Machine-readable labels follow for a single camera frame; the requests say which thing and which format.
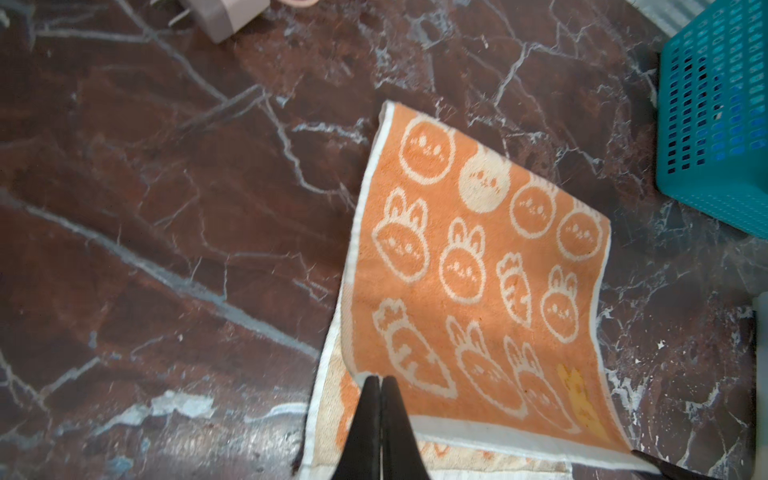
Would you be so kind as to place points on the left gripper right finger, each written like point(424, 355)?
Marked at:
point(400, 455)

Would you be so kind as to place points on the orange patterned towel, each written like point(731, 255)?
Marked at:
point(475, 284)

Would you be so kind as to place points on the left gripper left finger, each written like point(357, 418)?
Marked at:
point(361, 454)

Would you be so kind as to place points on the teal plastic basket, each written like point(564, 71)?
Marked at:
point(712, 115)

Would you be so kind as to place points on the pink plug adapter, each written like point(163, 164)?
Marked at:
point(220, 19)

